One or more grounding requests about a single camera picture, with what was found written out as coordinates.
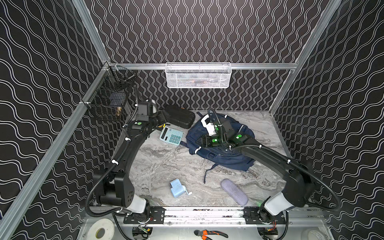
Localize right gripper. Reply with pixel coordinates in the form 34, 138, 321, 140
193, 133, 227, 149

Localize teal calculator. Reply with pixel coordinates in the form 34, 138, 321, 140
159, 126, 184, 146

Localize navy blue backpack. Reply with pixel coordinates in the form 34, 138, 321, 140
181, 112, 255, 172

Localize light blue pencil sharpener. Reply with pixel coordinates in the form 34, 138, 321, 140
170, 179, 192, 198

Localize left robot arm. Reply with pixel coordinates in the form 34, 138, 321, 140
85, 85, 167, 220

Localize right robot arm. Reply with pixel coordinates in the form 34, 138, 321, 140
202, 109, 342, 223

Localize black zippered case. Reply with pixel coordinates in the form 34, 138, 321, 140
162, 105, 196, 129

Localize purple glasses case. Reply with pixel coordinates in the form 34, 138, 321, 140
221, 179, 249, 206

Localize white tape roll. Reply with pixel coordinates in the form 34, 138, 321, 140
86, 219, 115, 240

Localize white roll right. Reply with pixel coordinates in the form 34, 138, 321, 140
301, 229, 327, 240

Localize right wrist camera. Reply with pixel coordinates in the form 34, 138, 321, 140
201, 114, 217, 136

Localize black wire basket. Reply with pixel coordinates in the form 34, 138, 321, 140
81, 62, 137, 122

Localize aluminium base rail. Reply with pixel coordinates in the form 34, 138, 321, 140
83, 205, 325, 227

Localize orange handled pliers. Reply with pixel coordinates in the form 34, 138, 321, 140
194, 230, 229, 240

